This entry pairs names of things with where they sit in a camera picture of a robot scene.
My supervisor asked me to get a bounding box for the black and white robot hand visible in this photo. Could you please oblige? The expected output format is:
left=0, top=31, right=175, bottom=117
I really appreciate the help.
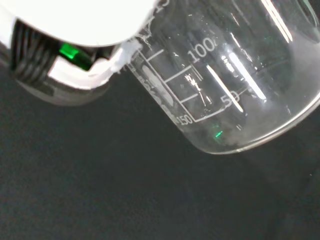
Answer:
left=0, top=0, right=163, bottom=106

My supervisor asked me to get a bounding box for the black bench cloth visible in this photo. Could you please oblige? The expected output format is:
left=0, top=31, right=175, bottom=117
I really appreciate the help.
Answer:
left=0, top=56, right=320, bottom=240

